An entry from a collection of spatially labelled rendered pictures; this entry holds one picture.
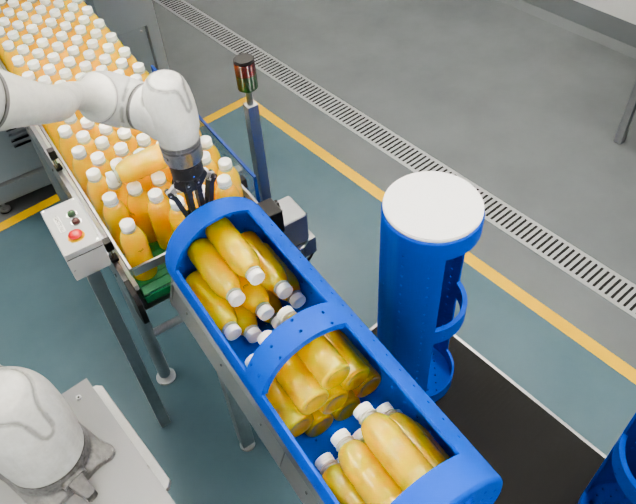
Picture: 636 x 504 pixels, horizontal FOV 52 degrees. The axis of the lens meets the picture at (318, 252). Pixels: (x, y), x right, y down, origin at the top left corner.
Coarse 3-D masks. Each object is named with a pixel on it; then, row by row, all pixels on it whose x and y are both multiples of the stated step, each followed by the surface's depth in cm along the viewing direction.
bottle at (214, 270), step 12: (204, 240) 159; (192, 252) 157; (204, 252) 156; (216, 252) 156; (204, 264) 154; (216, 264) 153; (204, 276) 154; (216, 276) 151; (228, 276) 151; (216, 288) 150; (228, 288) 150; (240, 288) 152
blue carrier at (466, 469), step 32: (192, 224) 152; (256, 224) 168; (288, 256) 145; (320, 288) 139; (288, 320) 131; (320, 320) 130; (352, 320) 134; (224, 352) 142; (256, 352) 131; (288, 352) 127; (384, 352) 130; (256, 384) 131; (384, 384) 142; (416, 384) 126; (352, 416) 145; (416, 416) 136; (288, 448) 127; (320, 448) 139; (448, 448) 130; (320, 480) 118; (416, 480) 108; (448, 480) 107; (480, 480) 109
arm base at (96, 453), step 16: (96, 448) 129; (112, 448) 129; (80, 464) 124; (96, 464) 127; (64, 480) 122; (80, 480) 123; (32, 496) 122; (48, 496) 122; (64, 496) 123; (80, 496) 123; (96, 496) 124
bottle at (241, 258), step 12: (216, 228) 155; (228, 228) 155; (216, 240) 154; (228, 240) 152; (240, 240) 152; (228, 252) 151; (240, 252) 149; (252, 252) 150; (228, 264) 151; (240, 264) 148; (252, 264) 149; (240, 276) 151
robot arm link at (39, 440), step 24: (0, 384) 110; (24, 384) 111; (48, 384) 116; (0, 408) 108; (24, 408) 109; (48, 408) 113; (0, 432) 107; (24, 432) 109; (48, 432) 113; (72, 432) 120; (0, 456) 110; (24, 456) 111; (48, 456) 115; (72, 456) 121; (24, 480) 117; (48, 480) 119
